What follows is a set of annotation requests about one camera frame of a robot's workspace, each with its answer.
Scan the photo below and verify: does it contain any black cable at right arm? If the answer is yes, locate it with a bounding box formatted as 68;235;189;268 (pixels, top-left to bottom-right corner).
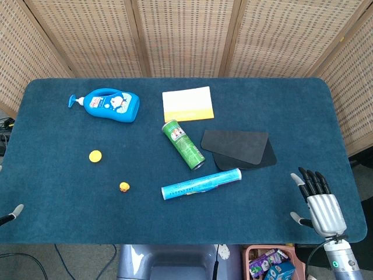
305;235;347;280

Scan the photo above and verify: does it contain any blue pump soap bottle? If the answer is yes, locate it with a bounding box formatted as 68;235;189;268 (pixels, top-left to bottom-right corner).
68;89;140;123

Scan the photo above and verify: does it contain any dark grey rectangular pad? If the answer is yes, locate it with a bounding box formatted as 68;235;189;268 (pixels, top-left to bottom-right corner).
200;129;269;166

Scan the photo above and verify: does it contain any blue carton box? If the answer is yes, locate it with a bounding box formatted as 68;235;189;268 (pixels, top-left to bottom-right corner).
263;260;297;280

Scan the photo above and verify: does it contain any green cylindrical chip can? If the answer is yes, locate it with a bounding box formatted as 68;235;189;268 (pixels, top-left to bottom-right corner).
161;119;206;171

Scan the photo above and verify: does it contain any light blue wrap roll tube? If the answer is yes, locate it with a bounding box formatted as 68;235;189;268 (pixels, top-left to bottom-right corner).
161;167;242;201

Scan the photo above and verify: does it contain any black rounded pad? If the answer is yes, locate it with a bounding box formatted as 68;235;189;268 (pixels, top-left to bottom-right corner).
212;139;277;172

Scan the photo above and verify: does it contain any white and yellow notepad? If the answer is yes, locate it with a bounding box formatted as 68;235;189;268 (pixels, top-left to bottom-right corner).
161;86;215;123

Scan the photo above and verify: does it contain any black floor cable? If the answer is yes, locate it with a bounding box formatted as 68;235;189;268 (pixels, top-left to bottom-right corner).
0;253;50;280

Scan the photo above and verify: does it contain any purple carton box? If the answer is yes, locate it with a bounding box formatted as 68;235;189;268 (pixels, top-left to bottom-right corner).
249;249;289;278

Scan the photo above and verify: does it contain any blue floor cable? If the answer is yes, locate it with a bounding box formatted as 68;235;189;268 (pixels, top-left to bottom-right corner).
54;244;117;280

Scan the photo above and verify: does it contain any black cable on robot base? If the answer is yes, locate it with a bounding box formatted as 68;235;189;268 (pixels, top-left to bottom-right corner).
212;244;221;280

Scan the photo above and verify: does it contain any pink plastic basket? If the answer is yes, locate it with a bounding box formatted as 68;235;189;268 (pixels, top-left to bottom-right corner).
242;244;307;280

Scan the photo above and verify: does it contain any woven bamboo folding screen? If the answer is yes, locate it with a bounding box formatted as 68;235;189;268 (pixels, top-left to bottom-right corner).
0;0;373;157

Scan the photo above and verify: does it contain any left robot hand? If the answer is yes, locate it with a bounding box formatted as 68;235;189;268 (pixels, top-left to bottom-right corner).
0;203;24;228

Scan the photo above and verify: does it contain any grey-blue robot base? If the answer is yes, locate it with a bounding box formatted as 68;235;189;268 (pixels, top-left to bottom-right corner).
116;244;242;280

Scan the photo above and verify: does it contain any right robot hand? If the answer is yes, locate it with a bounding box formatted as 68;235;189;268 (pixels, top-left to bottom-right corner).
290;166;348;237

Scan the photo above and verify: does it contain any blue felt table mat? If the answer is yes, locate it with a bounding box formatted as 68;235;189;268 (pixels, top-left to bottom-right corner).
0;77;368;245

